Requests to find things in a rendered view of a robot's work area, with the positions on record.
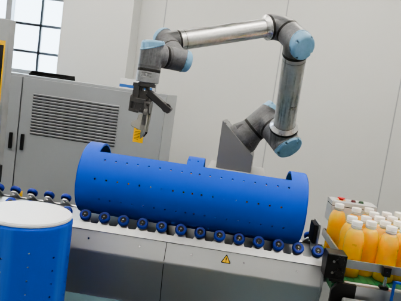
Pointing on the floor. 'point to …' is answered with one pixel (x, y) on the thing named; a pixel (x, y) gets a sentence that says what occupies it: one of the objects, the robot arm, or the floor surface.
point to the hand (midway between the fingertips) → (144, 134)
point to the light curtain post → (7, 42)
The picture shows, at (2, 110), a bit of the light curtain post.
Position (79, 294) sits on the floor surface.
